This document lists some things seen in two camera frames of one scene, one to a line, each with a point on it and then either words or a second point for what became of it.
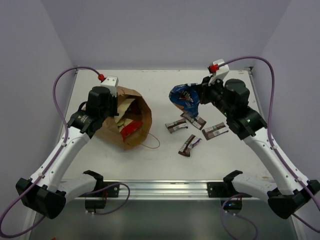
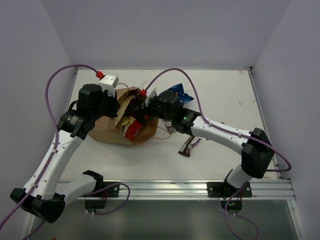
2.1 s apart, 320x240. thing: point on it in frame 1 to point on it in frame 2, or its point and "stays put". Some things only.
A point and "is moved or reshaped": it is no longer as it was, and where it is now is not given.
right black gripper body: (212, 93) to (154, 110)
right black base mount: (223, 189) stays put
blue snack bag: (186, 96) is moved or reshaped
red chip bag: (132, 126) is moved or reshaped
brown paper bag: (110, 133) is moved or reshaped
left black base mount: (113, 191) stays put
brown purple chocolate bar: (191, 142) stays put
